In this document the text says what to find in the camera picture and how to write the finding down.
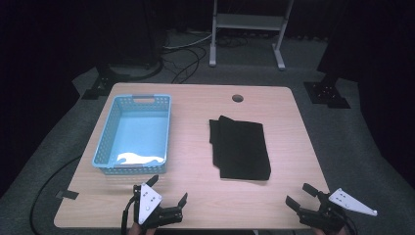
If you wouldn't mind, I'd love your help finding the black stand base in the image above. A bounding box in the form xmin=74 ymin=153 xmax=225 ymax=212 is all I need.
xmin=303 ymin=72 xmax=351 ymax=110
xmin=81 ymin=63 xmax=131 ymax=101

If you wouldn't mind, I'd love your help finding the white floor cable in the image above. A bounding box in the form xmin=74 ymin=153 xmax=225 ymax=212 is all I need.
xmin=162 ymin=32 xmax=213 ymax=51

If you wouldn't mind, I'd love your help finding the white metal stand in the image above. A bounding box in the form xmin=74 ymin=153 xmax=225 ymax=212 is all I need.
xmin=208 ymin=0 xmax=295 ymax=71

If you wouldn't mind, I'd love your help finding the black cloth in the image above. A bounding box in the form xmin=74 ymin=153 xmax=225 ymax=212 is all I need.
xmin=208 ymin=115 xmax=272 ymax=181

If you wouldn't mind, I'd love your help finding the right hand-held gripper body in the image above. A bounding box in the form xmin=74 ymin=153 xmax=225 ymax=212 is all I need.
xmin=297 ymin=187 xmax=379 ymax=233

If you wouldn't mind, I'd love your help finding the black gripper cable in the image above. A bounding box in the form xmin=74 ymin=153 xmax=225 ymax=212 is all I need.
xmin=120 ymin=195 xmax=137 ymax=235
xmin=339 ymin=209 xmax=358 ymax=235

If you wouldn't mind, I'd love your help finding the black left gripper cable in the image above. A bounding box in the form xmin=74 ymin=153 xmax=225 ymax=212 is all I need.
xmin=120 ymin=195 xmax=137 ymax=235

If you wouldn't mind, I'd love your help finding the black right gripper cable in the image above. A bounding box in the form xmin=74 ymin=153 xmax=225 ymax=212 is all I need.
xmin=339 ymin=209 xmax=358 ymax=235

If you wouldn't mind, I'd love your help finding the person's left hand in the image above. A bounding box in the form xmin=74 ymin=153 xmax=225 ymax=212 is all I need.
xmin=127 ymin=222 xmax=158 ymax=235

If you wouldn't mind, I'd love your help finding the light blue perforated plastic basket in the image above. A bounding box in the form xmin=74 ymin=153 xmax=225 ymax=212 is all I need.
xmin=91 ymin=94 xmax=172 ymax=176

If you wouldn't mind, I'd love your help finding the long black floor cable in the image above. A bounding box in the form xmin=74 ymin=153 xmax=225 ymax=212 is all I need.
xmin=29 ymin=156 xmax=82 ymax=235

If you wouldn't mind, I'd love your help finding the black tape strip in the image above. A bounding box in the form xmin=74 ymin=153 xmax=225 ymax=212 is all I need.
xmin=55 ymin=189 xmax=80 ymax=201

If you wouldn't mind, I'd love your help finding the looped black floor cable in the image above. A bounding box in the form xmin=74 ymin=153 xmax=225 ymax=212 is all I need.
xmin=161 ymin=45 xmax=208 ymax=84

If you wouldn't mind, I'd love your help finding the person's right hand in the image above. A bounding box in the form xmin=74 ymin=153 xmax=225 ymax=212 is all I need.
xmin=312 ymin=226 xmax=348 ymax=235

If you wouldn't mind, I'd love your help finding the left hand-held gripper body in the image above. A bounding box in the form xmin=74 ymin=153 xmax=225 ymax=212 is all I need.
xmin=131 ymin=183 xmax=184 ymax=230

